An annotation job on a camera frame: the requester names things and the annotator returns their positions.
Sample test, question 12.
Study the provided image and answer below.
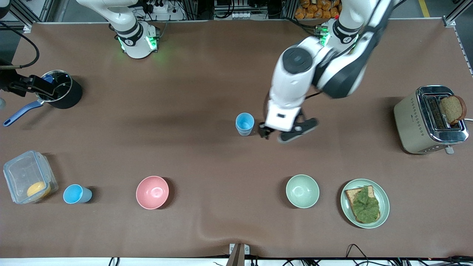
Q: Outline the white power strip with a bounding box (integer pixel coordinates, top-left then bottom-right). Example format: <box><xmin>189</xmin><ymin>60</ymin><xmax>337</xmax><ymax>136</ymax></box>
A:
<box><xmin>148</xmin><ymin>0</ymin><xmax>171</xmax><ymax>14</ymax></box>

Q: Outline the black saucepan with blue handle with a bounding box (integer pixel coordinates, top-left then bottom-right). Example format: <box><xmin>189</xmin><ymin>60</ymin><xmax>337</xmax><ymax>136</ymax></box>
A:
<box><xmin>4</xmin><ymin>70</ymin><xmax>84</xmax><ymax>127</ymax></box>

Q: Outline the brown bread slice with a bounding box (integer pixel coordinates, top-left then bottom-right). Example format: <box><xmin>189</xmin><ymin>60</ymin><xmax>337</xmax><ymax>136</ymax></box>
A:
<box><xmin>439</xmin><ymin>95</ymin><xmax>467</xmax><ymax>125</ymax></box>

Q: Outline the pink bowl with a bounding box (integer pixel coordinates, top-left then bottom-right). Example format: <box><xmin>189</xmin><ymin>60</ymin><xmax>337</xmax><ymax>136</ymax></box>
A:
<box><xmin>136</xmin><ymin>175</ymin><xmax>170</xmax><ymax>210</ymax></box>

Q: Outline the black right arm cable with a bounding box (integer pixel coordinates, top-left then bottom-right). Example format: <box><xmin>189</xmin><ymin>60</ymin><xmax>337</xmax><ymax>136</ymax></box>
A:
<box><xmin>0</xmin><ymin>21</ymin><xmax>40</xmax><ymax>70</ymax></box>

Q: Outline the beige chrome toaster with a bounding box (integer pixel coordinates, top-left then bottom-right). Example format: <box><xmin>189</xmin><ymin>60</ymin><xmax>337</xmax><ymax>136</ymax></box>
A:
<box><xmin>394</xmin><ymin>85</ymin><xmax>470</xmax><ymax>155</ymax></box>

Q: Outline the basket of bread rolls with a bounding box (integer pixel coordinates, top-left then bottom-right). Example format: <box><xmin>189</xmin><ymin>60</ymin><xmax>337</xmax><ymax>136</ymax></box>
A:
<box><xmin>295</xmin><ymin>0</ymin><xmax>342</xmax><ymax>20</ymax></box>

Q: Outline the orange round food piece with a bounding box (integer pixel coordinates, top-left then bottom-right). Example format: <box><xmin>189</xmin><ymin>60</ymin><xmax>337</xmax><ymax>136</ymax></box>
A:
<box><xmin>27</xmin><ymin>181</ymin><xmax>51</xmax><ymax>198</ymax></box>

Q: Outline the clear plastic food container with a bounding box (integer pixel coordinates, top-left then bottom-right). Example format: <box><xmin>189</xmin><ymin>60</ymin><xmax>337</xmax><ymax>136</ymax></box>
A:
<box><xmin>3</xmin><ymin>150</ymin><xmax>59</xmax><ymax>204</ymax></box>

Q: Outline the black looped floor cable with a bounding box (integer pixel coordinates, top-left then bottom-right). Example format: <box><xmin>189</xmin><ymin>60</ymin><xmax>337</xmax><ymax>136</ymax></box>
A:
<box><xmin>346</xmin><ymin>244</ymin><xmax>371</xmax><ymax>266</ymax></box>

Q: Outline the brown table cover mat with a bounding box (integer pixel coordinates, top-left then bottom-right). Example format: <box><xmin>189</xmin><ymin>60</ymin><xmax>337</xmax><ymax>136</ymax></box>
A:
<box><xmin>0</xmin><ymin>18</ymin><xmax>473</xmax><ymax>259</ymax></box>

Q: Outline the grey metal table clamp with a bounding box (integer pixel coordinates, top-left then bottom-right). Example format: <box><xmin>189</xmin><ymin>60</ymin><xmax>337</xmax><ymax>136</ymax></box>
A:
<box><xmin>229</xmin><ymin>243</ymin><xmax>250</xmax><ymax>266</ymax></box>

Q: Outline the green lettuce leaf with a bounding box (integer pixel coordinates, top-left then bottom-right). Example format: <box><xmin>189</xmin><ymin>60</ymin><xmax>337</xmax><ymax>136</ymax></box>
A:
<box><xmin>351</xmin><ymin>186</ymin><xmax>380</xmax><ymax>224</ymax></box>

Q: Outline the pale green plate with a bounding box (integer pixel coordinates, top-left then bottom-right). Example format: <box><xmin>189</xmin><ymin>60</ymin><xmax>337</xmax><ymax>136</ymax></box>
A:
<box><xmin>340</xmin><ymin>179</ymin><xmax>390</xmax><ymax>229</ymax></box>

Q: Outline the pale green bowl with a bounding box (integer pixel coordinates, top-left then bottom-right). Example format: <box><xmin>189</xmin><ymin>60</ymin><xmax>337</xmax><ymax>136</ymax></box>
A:
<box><xmin>286</xmin><ymin>174</ymin><xmax>320</xmax><ymax>209</ymax></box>

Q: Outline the toast slice under lettuce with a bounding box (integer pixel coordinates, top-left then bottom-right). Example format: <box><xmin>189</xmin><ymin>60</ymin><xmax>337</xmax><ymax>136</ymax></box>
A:
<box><xmin>344</xmin><ymin>185</ymin><xmax>381</xmax><ymax>224</ymax></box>

